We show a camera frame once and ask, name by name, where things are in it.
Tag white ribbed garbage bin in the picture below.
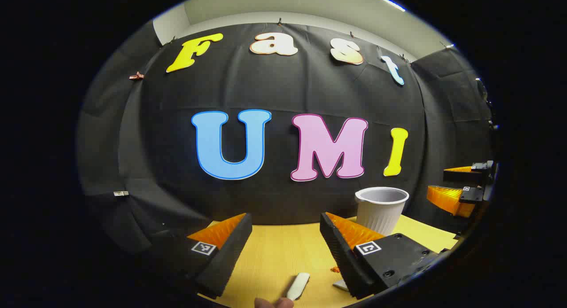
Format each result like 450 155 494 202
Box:
355 187 410 237

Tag wooden desktop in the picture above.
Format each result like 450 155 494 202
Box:
197 214 459 308

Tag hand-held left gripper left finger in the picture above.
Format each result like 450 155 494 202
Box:
148 213 253 300

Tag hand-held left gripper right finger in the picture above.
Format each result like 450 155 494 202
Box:
320 212 440 300

